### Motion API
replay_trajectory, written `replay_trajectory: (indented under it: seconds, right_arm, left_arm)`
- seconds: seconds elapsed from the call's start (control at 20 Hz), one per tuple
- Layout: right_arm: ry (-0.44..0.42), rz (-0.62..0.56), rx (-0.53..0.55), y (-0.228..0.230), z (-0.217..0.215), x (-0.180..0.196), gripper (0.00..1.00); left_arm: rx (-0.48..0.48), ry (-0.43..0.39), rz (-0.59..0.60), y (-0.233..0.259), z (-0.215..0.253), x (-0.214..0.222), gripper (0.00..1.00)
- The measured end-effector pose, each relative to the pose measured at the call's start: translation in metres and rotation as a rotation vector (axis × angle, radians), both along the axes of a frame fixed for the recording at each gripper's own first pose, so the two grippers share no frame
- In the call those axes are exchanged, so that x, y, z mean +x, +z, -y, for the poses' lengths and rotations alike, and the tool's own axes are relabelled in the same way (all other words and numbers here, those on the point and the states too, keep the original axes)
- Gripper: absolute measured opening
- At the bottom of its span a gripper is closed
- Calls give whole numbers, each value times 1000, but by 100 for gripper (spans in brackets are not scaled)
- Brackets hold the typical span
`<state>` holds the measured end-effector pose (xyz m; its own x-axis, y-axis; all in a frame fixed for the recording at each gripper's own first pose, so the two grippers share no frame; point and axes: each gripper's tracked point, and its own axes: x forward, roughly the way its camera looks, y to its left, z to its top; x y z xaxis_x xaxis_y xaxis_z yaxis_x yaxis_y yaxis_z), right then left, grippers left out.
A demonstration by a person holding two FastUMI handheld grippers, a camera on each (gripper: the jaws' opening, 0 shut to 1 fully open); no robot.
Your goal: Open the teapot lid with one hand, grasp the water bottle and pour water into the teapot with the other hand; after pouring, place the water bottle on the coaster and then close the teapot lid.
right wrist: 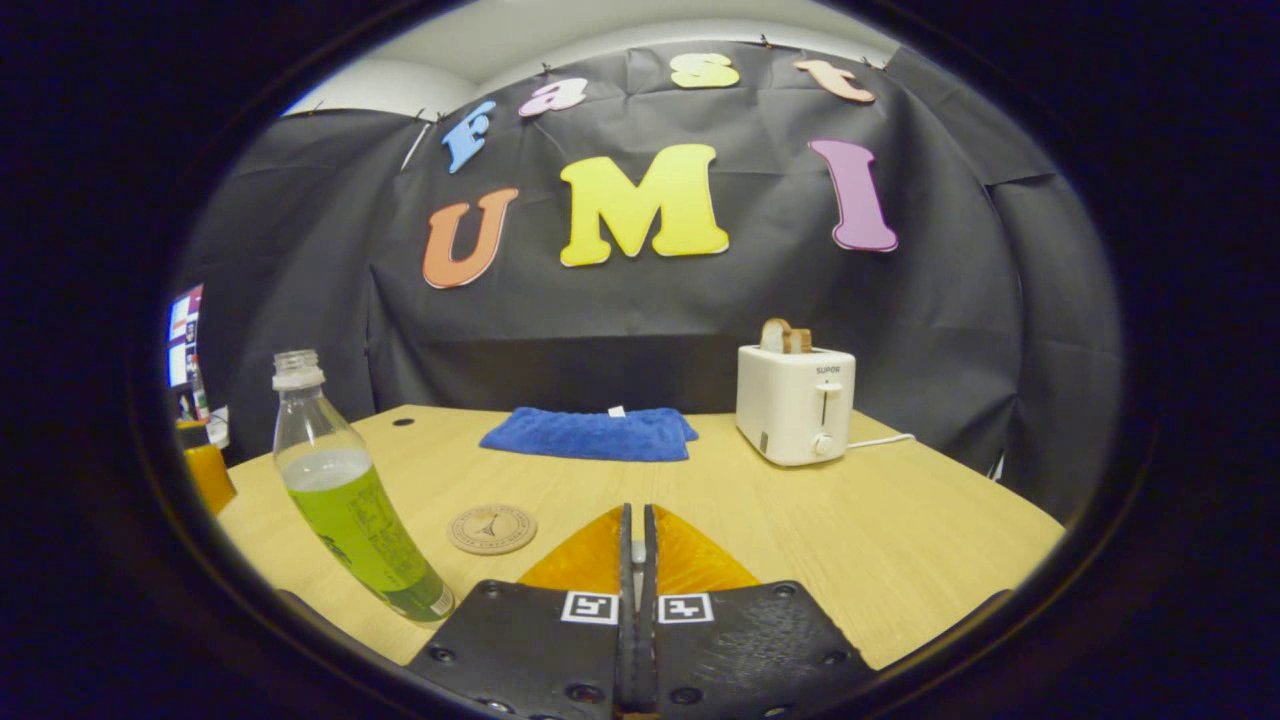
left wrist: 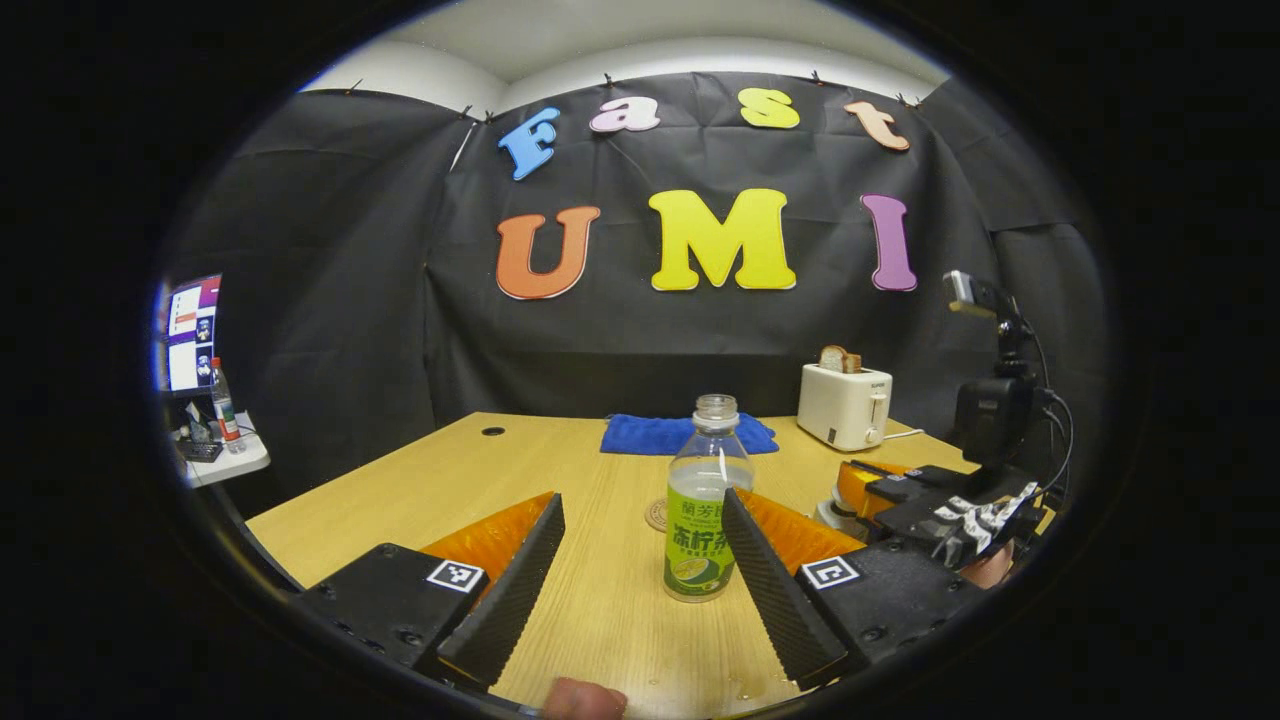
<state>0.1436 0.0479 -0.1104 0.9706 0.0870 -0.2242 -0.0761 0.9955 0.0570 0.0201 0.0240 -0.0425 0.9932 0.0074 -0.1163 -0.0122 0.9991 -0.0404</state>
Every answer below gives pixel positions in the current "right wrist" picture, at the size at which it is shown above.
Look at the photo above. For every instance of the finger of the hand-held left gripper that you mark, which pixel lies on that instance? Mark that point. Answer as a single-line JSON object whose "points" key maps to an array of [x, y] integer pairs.
{"points": [[210, 478]]}

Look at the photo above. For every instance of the green label water bottle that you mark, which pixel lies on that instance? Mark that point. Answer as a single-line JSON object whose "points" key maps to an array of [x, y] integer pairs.
{"points": [[350, 510]]}

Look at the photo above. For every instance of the black backdrop cloth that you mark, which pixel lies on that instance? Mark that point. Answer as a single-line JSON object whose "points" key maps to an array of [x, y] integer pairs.
{"points": [[650, 320]]}

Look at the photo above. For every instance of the blue towel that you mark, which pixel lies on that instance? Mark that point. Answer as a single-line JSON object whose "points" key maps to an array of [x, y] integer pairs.
{"points": [[590, 435]]}

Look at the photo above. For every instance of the bread slice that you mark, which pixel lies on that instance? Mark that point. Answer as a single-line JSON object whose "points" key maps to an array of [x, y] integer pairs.
{"points": [[799, 341], [773, 337]]}

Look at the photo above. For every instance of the computer monitor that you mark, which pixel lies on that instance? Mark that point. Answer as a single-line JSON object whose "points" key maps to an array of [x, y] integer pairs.
{"points": [[183, 335]]}

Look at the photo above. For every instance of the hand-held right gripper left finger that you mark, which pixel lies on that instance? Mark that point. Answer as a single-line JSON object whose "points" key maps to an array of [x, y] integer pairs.
{"points": [[530, 650]]}

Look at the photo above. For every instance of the white teacup lid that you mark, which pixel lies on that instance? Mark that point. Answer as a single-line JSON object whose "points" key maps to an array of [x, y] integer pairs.
{"points": [[637, 553]]}

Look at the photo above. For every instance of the round wooden coaster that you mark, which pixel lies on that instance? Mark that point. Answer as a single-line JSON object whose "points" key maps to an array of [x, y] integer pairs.
{"points": [[492, 529]]}

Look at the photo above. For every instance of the white toaster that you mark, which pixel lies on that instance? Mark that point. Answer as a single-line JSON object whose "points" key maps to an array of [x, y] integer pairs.
{"points": [[790, 410]]}

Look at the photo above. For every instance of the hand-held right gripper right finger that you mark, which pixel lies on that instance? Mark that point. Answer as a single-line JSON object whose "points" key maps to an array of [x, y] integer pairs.
{"points": [[745, 650]]}

